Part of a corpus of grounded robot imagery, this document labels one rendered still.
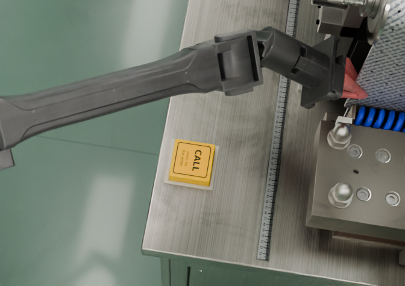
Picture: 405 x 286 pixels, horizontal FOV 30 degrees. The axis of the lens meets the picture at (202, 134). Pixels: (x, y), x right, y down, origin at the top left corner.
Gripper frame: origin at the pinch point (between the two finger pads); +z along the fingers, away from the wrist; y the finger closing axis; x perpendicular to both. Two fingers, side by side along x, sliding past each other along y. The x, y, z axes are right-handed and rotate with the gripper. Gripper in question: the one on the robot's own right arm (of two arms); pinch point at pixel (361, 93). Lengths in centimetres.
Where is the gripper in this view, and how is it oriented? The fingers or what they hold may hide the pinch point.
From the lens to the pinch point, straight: 120.9
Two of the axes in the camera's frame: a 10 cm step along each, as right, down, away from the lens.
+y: -1.5, 9.0, -4.0
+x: 5.4, -2.7, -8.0
